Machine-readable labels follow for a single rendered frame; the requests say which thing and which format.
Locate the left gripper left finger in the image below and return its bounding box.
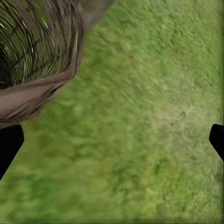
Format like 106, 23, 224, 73
0, 124, 24, 180

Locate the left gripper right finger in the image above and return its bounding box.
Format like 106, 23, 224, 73
209, 124, 224, 161

